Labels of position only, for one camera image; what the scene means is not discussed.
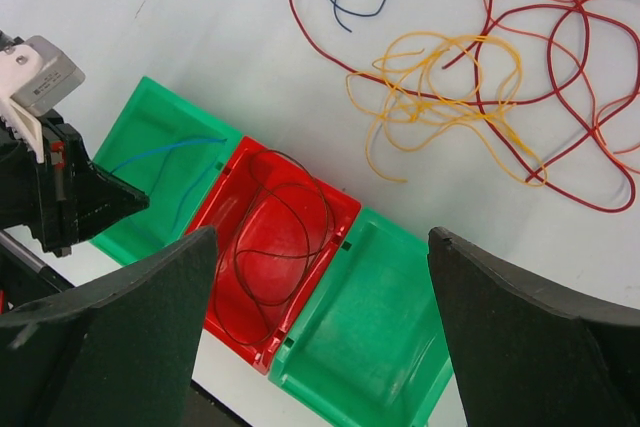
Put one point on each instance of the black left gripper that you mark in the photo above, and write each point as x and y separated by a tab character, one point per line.
66	199

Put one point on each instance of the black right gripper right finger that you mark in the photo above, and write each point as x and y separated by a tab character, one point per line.
527	351

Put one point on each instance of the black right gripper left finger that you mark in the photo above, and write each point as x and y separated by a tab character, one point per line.
116	351

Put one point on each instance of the left green plastic bin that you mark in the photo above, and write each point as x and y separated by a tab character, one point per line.
174	152

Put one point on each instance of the green plastic bin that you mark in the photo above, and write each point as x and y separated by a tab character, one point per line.
368	348
174	152

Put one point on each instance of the right green plastic bin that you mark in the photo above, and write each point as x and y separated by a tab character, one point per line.
368	348

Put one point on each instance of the red plastic bin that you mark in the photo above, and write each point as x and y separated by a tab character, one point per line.
277	228

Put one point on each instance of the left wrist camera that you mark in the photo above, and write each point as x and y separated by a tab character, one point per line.
35	76

